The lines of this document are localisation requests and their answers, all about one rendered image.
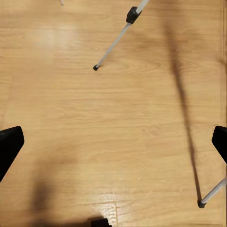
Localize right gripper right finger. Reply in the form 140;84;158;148
212;126;227;164

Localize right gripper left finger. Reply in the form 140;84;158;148
0;126;25;182

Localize camera tripod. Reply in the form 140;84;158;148
93;0;227;208

